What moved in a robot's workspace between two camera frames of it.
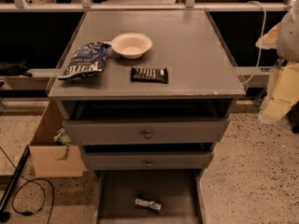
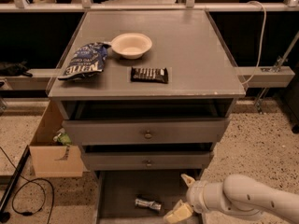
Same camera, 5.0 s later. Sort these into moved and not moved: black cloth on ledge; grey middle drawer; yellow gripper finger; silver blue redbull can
Moved: yellow gripper finger
Not moved: black cloth on ledge; silver blue redbull can; grey middle drawer
